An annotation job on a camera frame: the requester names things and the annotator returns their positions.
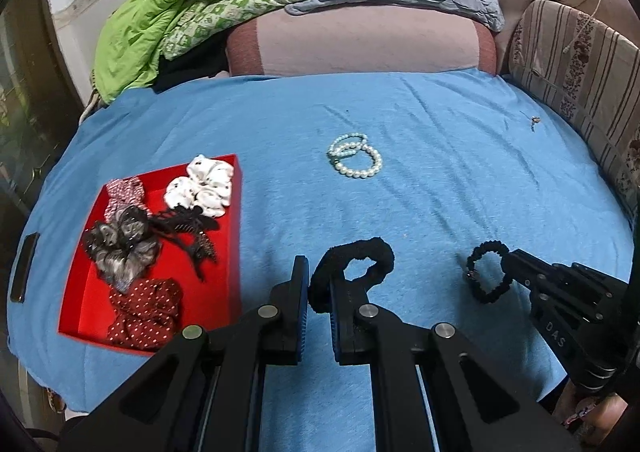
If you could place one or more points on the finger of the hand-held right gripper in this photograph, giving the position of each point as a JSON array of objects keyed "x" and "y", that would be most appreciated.
[
  {"x": 535, "y": 259},
  {"x": 522, "y": 274}
]

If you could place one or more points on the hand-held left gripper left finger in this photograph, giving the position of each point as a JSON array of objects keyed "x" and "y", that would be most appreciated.
[{"x": 300, "y": 312}]

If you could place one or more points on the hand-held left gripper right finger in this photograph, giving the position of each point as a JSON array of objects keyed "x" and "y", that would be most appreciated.
[{"x": 335, "y": 332}]

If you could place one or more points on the red tray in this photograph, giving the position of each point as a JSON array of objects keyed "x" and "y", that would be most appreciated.
[{"x": 220, "y": 282}]

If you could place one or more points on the black hair claw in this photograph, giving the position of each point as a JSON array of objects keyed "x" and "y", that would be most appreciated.
[{"x": 185, "y": 227}]

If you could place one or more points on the red dotted scrunchie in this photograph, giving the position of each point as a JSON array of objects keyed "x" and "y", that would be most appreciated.
[{"x": 145, "y": 312}]

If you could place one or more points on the white dotted scrunchie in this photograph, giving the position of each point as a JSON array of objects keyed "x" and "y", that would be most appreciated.
[
  {"x": 215, "y": 169},
  {"x": 182, "y": 192}
]

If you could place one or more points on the grey black organza scrunchie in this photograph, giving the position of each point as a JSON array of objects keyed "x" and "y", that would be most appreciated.
[{"x": 120, "y": 252}]

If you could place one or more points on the red checked scrunchie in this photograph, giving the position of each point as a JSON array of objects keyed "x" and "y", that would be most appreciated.
[{"x": 125, "y": 192}]

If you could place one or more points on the small metal trinket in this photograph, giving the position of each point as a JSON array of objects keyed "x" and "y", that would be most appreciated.
[{"x": 535, "y": 120}]

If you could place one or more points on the striped floral sofa cushion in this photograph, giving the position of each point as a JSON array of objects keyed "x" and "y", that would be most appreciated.
[{"x": 575, "y": 66}]

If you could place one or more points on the pink bolster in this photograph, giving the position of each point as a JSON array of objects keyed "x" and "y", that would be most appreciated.
[{"x": 360, "y": 41}]

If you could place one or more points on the black phone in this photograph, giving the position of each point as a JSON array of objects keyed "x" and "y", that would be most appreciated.
[{"x": 24, "y": 267}]

